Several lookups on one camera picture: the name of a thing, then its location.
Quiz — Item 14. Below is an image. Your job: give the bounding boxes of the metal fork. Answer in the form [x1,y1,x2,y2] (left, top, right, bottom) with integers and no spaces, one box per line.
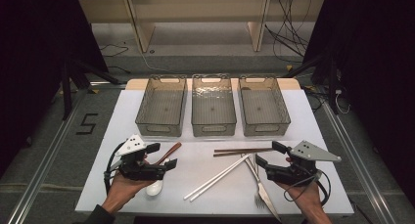
[253,153,267,209]

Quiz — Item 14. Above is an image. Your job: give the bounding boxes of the dark curtain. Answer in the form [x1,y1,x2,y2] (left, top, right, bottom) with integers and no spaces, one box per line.
[302,0,415,199]
[0,0,110,179]

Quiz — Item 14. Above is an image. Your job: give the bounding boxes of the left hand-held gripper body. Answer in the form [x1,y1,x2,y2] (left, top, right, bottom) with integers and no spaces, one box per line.
[115,134,167,182]

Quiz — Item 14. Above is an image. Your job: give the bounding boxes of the person's right hand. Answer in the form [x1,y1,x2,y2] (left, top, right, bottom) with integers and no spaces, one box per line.
[275,157,328,218]

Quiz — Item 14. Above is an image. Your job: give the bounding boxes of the white table sheet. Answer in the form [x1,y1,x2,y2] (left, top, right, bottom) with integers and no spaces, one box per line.
[74,88,355,217]

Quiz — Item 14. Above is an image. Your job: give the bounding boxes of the white ceramic spoon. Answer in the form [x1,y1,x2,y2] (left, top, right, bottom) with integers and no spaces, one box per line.
[145,157,171,198]

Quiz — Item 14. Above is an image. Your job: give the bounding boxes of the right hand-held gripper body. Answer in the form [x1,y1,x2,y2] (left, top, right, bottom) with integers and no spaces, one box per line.
[264,140,343,188]

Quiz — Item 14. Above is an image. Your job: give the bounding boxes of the right hand-held gripper black cable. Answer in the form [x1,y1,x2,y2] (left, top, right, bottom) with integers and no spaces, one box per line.
[283,171,332,207]

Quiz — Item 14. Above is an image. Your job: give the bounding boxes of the white cable with plug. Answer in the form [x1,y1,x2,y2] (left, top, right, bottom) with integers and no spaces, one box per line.
[334,88,352,115]

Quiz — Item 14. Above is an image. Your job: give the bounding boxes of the person's left hand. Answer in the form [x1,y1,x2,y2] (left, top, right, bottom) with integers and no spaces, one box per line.
[101,158,156,215]

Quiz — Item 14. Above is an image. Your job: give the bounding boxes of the thin black floor cable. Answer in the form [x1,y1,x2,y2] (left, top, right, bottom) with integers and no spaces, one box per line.
[99,42,131,75]

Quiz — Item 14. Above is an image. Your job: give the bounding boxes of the aluminium floor rail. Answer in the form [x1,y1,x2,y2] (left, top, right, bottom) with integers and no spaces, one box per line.
[321,100,397,224]
[6,86,93,224]

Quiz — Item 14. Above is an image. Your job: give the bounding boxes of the bundle of black cables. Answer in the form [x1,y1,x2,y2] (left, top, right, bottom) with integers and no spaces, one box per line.
[263,0,315,65]

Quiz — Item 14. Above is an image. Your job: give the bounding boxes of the light wooden bench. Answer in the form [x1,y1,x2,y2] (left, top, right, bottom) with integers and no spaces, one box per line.
[77,0,327,54]

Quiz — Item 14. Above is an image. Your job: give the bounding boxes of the brown wooden chopstick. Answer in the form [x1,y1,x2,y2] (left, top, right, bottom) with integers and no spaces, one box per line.
[212,149,274,157]
[213,147,274,154]

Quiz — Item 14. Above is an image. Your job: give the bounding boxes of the brown wooden spoon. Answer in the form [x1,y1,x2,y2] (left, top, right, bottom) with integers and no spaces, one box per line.
[153,141,183,166]

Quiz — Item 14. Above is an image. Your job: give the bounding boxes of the left hand-held gripper black cable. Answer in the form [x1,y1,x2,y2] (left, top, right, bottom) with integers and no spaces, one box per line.
[103,141,127,196]

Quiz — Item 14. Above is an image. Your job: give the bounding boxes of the thin white floor cable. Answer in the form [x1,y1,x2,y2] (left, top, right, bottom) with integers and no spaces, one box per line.
[136,37,172,74]

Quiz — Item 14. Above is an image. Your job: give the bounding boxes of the smoky clear plastic bin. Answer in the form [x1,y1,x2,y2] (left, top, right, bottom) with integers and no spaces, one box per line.
[238,74,292,137]
[191,73,238,138]
[134,74,188,138]

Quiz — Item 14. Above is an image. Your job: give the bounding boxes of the hand-held gripper black cable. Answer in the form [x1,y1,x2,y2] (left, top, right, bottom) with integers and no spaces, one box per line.
[283,171,332,207]
[103,141,127,196]

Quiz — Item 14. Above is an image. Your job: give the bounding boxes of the black metal stand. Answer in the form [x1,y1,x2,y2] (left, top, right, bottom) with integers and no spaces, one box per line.
[283,51,341,115]
[60,54,121,120]

